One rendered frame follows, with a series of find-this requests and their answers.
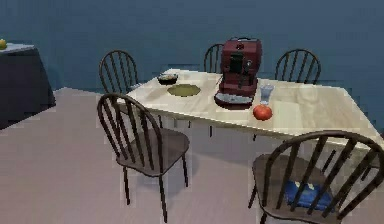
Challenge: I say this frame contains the olive green plate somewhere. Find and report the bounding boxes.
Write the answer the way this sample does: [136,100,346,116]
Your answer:
[166,83,202,98]

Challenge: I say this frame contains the black bowl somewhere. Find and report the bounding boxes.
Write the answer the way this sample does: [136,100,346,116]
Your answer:
[156,73,179,86]

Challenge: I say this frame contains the dark brown wooden chair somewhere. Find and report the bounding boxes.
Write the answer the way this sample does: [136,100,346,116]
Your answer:
[274,48,322,85]
[98,49,140,95]
[203,43,225,74]
[247,130,384,224]
[96,92,191,224]

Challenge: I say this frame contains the dark red coffee machine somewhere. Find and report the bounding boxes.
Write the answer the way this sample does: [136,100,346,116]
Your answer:
[214,36,263,110]

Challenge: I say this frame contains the red tomato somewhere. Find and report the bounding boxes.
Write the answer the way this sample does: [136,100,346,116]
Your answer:
[252,104,274,122]

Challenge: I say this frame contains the clear drinking glass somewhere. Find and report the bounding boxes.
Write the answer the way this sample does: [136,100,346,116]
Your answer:
[259,84,275,106]

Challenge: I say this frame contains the pale wooden dining table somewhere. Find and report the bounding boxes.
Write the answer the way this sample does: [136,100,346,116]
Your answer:
[117,68,384,152]

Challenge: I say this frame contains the blue cloth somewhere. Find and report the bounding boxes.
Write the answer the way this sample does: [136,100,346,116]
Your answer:
[284,180,335,212]

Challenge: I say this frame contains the dark cabinet with pale top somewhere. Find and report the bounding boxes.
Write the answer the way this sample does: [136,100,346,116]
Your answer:
[0,42,57,131]

